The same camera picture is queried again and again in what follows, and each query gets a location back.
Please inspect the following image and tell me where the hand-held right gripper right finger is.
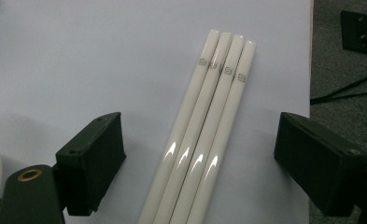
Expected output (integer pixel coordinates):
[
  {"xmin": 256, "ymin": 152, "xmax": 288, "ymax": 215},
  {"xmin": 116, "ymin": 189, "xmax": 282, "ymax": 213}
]
[{"xmin": 274, "ymin": 111, "xmax": 367, "ymax": 217}]

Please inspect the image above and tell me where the black floor cable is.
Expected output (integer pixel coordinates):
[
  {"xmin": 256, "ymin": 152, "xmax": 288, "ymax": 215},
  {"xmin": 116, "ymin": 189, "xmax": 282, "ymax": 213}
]
[
  {"xmin": 310, "ymin": 66, "xmax": 367, "ymax": 103},
  {"xmin": 310, "ymin": 89, "xmax": 367, "ymax": 105}
]

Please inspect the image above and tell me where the black metal stand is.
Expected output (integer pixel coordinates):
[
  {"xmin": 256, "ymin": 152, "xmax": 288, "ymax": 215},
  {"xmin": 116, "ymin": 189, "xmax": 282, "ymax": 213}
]
[{"xmin": 340, "ymin": 9, "xmax": 367, "ymax": 58}]

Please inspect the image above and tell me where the row of white chopsticks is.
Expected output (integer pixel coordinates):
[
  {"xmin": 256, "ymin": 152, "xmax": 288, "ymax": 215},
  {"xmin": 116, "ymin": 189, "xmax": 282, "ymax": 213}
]
[{"xmin": 137, "ymin": 29, "xmax": 258, "ymax": 224}]

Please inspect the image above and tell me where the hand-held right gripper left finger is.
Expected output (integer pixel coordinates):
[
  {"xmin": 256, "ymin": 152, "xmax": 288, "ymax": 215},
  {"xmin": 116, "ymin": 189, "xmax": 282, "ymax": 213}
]
[{"xmin": 55, "ymin": 111, "xmax": 127, "ymax": 217}]

